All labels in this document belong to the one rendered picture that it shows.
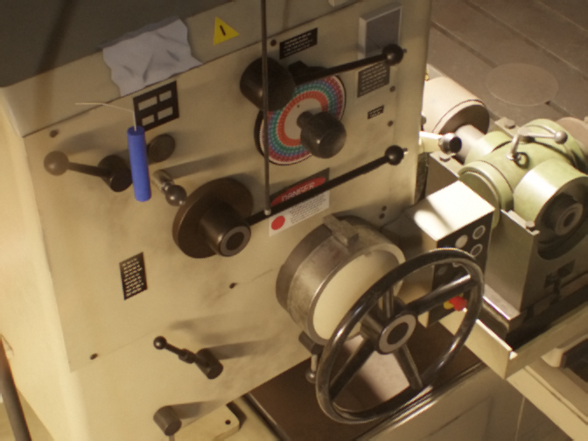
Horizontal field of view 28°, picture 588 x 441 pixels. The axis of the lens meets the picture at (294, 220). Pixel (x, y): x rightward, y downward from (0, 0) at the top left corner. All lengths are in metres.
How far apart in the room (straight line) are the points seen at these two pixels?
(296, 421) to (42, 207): 1.27
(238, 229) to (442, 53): 1.55
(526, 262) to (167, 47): 1.05
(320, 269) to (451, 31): 1.48
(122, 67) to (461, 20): 1.89
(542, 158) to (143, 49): 1.09
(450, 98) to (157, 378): 0.95
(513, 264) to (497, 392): 0.70
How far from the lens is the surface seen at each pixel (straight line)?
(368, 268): 2.06
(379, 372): 2.91
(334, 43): 1.86
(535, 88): 3.18
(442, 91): 2.62
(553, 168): 2.46
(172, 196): 1.73
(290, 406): 2.83
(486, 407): 3.12
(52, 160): 1.61
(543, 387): 2.84
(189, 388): 2.16
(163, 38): 1.70
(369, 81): 1.96
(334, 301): 2.05
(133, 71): 1.67
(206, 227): 1.84
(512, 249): 2.47
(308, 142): 1.82
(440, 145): 2.16
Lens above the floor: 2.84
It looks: 43 degrees down
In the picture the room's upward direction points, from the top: straight up
